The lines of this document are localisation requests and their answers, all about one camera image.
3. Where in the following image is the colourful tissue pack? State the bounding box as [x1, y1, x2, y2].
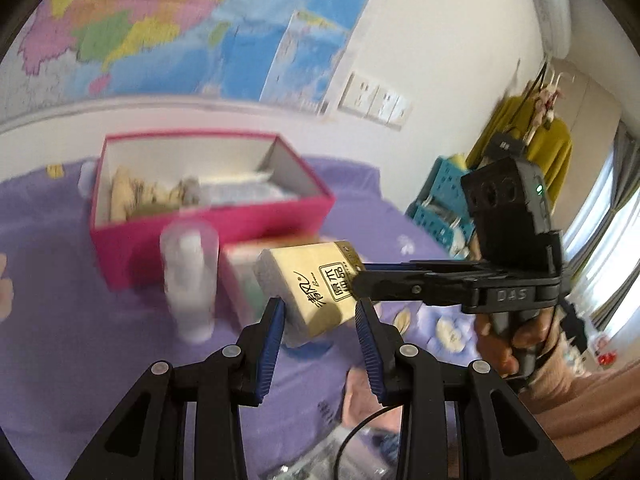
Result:
[218, 234, 331, 328]

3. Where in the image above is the beige tissue pack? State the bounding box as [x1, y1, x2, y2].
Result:
[254, 240, 364, 348]

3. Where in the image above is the white blue printed plastic pouch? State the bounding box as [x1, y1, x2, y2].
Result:
[195, 171, 298, 207]

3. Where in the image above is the pink sleeve forearm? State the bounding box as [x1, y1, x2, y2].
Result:
[520, 339, 639, 462]

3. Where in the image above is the right hand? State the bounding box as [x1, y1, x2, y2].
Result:
[474, 308, 560, 377]

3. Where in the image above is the blue plastic basket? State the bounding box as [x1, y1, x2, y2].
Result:
[406, 154, 474, 259]

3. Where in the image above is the purple floral bed sheet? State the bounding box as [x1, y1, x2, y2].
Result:
[0, 155, 482, 480]

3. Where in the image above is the yellow hanging garment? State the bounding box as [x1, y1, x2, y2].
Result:
[465, 96, 573, 207]

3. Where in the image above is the clear capped white bottle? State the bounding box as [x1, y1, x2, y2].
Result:
[160, 220, 219, 344]

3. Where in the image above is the pink cardboard box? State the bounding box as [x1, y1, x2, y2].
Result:
[90, 130, 335, 290]

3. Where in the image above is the white air conditioner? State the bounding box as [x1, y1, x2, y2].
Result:
[533, 0, 572, 58]

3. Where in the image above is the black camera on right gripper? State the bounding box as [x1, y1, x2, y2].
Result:
[461, 157, 552, 270]

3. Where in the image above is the black cable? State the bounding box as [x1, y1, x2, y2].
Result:
[332, 406, 402, 480]

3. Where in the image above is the white wall socket panel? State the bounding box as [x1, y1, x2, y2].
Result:
[338, 73, 380, 117]

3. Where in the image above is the colourful wall map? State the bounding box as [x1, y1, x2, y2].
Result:
[1, 0, 369, 120]

